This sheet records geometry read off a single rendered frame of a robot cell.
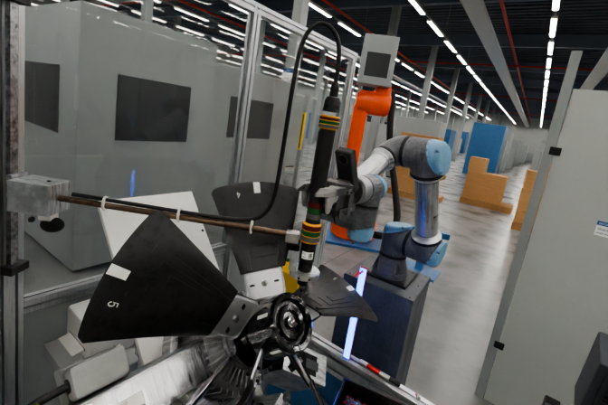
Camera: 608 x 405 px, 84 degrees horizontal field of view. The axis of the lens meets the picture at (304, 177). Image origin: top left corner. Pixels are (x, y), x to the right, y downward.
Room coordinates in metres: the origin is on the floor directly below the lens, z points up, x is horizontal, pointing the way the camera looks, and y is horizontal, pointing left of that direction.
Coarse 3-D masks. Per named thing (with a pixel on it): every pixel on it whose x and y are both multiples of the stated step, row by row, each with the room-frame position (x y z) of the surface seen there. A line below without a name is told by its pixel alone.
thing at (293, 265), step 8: (288, 232) 0.72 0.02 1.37; (288, 240) 0.72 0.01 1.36; (296, 240) 0.72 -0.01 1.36; (288, 248) 0.72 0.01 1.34; (296, 248) 0.71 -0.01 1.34; (296, 256) 0.72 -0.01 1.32; (296, 264) 0.72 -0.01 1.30; (296, 272) 0.71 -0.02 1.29; (312, 272) 0.73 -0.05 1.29; (304, 280) 0.70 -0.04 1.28; (312, 280) 0.71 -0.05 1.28
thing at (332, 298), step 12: (324, 276) 0.93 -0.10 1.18; (336, 276) 0.95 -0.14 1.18; (312, 288) 0.85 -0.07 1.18; (324, 288) 0.86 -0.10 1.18; (336, 288) 0.88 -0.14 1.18; (312, 300) 0.78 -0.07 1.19; (324, 300) 0.80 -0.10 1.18; (336, 300) 0.82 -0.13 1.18; (348, 300) 0.85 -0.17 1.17; (360, 300) 0.89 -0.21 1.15; (324, 312) 0.74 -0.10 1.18; (336, 312) 0.77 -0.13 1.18; (348, 312) 0.79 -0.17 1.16; (360, 312) 0.83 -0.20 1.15; (372, 312) 0.87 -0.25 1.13
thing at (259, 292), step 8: (256, 272) 0.73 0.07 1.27; (264, 272) 0.73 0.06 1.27; (272, 272) 0.73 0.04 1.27; (280, 272) 0.73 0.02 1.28; (248, 280) 0.72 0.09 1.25; (256, 280) 0.72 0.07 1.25; (272, 280) 0.72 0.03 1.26; (280, 280) 0.71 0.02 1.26; (248, 288) 0.71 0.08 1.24; (256, 288) 0.71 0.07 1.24; (264, 288) 0.70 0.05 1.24; (272, 288) 0.70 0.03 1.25; (280, 288) 0.70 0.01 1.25; (248, 296) 0.70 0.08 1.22; (256, 296) 0.70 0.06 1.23; (264, 296) 0.70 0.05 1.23; (272, 296) 0.69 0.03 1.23
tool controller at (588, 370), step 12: (600, 336) 0.71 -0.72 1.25; (600, 348) 0.68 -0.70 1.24; (588, 360) 0.73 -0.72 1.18; (600, 360) 0.65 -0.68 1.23; (588, 372) 0.69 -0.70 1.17; (600, 372) 0.64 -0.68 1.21; (576, 384) 0.75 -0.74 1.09; (588, 384) 0.67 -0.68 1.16; (600, 384) 0.65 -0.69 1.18; (576, 396) 0.72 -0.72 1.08; (588, 396) 0.66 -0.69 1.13; (600, 396) 0.65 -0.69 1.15
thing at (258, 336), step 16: (272, 304) 0.62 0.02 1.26; (288, 304) 0.65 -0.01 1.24; (304, 304) 0.67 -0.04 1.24; (256, 320) 0.62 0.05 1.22; (272, 320) 0.59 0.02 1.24; (304, 320) 0.66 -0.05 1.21; (240, 336) 0.64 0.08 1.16; (256, 336) 0.60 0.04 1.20; (272, 336) 0.58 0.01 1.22; (288, 336) 0.60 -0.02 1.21; (304, 336) 0.63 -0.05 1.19; (240, 352) 0.62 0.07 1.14; (256, 352) 0.60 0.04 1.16; (288, 352) 0.58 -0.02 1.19
